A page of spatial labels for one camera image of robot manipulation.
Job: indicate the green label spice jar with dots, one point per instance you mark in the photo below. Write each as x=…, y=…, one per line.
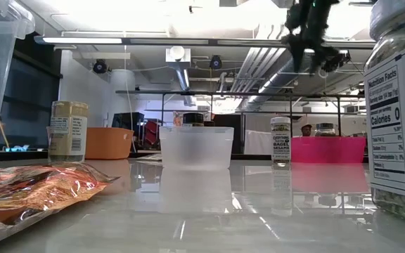
x=325, y=129

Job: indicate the dark shelving unit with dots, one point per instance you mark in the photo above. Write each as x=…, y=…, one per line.
x=30, y=105

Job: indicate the black background cabinet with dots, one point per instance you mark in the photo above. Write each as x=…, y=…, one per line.
x=229, y=133

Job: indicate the colourful background poster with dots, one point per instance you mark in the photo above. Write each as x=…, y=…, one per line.
x=178, y=119

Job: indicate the black overhead light bar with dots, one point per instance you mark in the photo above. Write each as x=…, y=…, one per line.
x=188, y=41

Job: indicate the black storage crate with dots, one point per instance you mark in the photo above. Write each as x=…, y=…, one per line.
x=128, y=120

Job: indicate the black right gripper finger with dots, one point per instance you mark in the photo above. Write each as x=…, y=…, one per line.
x=315, y=56
x=296, y=52

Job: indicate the tan lid spice jar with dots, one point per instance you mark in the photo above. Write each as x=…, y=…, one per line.
x=68, y=131

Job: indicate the black background table frame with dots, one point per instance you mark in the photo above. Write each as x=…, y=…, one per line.
x=223, y=93

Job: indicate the black hanging ceiling camera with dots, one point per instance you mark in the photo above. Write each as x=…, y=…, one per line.
x=336, y=61

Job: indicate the light blue item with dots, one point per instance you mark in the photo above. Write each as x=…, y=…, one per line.
x=18, y=148

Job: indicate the small translucent plastic bin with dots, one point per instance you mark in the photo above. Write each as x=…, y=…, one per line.
x=196, y=147

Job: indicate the orange plastic bin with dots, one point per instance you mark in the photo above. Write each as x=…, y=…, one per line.
x=109, y=143

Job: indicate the pink plastic bin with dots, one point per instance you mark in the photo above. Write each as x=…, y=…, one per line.
x=329, y=149

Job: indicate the red background case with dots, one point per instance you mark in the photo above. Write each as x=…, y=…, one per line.
x=151, y=135

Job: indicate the orange foil spice packet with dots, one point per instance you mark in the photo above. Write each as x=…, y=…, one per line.
x=30, y=189

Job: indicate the black round ceiling device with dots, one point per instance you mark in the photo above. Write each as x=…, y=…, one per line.
x=216, y=62
x=100, y=66

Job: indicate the person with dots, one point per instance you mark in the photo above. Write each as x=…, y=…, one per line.
x=306, y=130

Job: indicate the white lid bagel seasoning jar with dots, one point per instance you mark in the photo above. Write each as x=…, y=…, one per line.
x=396, y=123
x=280, y=140

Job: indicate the black lid orange label jar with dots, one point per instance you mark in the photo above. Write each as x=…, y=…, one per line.
x=193, y=118

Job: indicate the white hanging cloth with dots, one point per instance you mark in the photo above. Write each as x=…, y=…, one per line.
x=258, y=142

